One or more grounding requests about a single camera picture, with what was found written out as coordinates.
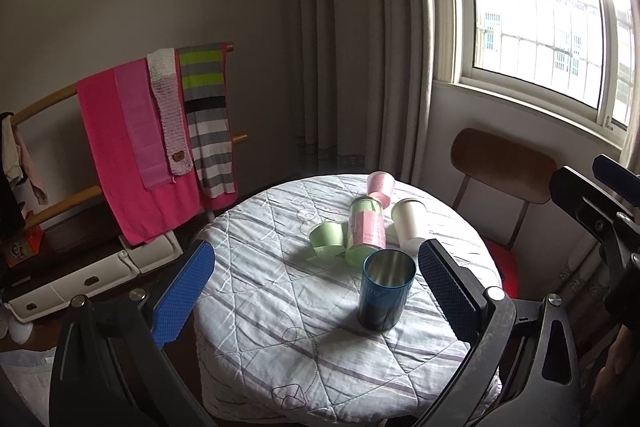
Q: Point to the round table with quilted cloth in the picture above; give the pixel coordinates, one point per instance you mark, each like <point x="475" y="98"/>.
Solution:
<point x="280" y="267"/>

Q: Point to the red seat cushion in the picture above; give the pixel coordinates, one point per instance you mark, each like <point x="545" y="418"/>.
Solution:
<point x="502" y="264"/>

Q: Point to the person's right hand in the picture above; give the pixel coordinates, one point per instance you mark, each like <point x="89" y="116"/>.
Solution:
<point x="616" y="357"/>

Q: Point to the tall green pink cup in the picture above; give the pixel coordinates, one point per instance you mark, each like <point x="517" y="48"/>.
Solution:
<point x="365" y="232"/>

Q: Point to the window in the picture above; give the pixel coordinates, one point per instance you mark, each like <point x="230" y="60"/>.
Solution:
<point x="540" y="7"/>

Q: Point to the striped grey green scarf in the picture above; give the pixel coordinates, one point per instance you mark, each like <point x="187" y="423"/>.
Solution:
<point x="207" y="122"/>

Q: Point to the light pink towel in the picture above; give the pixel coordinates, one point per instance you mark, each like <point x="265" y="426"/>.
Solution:
<point x="142" y="127"/>

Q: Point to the wooden towel rack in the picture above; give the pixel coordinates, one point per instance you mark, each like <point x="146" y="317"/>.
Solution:
<point x="55" y="99"/>

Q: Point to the pale green cup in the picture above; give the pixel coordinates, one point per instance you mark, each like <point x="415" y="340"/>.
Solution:
<point x="327" y="241"/>

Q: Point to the white knitted scarf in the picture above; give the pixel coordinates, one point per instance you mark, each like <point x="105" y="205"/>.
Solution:
<point x="167" y="117"/>

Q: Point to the white cup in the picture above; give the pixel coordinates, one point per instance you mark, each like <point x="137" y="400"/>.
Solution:
<point x="410" y="224"/>

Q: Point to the white storage box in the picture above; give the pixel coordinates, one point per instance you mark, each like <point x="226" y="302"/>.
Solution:
<point x="100" y="274"/>

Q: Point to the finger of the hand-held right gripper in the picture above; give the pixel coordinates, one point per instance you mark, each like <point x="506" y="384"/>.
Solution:
<point x="615" y="174"/>
<point x="580" y="197"/>

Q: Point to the hot pink towel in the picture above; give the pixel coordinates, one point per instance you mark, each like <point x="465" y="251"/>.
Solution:
<point x="112" y="157"/>

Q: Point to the wooden chair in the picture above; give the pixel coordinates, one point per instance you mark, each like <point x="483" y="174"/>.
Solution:
<point x="500" y="167"/>

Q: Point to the small white bowl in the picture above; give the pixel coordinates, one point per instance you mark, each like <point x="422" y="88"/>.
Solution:
<point x="20" y="332"/>

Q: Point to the blue metal cup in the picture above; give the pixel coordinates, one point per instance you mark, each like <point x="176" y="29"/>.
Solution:
<point x="385" y="294"/>

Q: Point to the grey curtain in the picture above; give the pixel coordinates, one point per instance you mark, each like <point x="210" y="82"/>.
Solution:
<point x="350" y="47"/>

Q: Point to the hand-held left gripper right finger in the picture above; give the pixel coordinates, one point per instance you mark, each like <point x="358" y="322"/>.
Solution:
<point x="450" y="294"/>

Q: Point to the hanging clothes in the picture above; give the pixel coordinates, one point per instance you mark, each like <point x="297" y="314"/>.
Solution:
<point x="15" y="172"/>

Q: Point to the orange box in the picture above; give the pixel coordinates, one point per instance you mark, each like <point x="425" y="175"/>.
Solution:
<point x="22" y="249"/>

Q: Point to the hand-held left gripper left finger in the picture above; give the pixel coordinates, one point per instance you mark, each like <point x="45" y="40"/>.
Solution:
<point x="182" y="294"/>

